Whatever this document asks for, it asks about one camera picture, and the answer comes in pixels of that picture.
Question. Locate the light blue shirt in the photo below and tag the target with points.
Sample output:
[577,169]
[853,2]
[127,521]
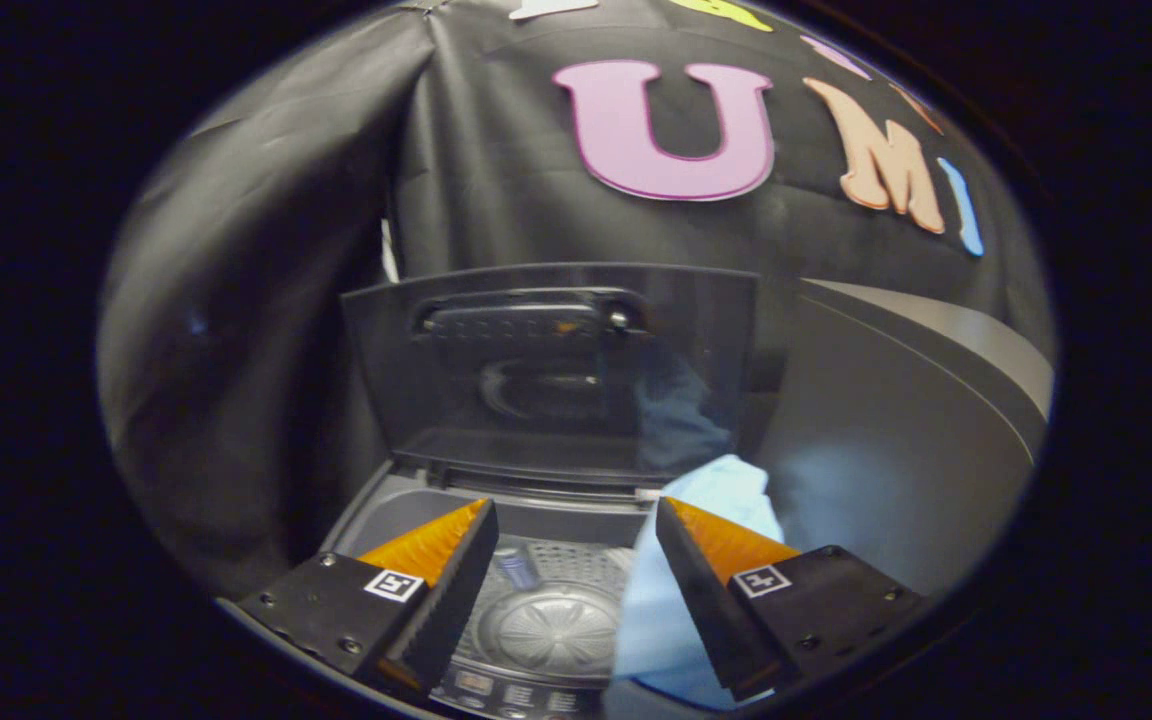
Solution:
[656,620]

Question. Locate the gray and white cabinet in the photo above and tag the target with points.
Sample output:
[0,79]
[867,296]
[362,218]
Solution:
[886,420]

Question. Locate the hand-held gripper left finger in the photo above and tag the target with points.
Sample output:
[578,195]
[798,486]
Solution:
[451,590]

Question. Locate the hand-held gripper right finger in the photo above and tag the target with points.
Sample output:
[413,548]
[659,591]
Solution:
[701,590]

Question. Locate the dark transparent washing machine lid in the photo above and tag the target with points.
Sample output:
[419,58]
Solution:
[536,400]

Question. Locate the black backdrop cloth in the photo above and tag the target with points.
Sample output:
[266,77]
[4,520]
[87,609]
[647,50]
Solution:
[496,200]

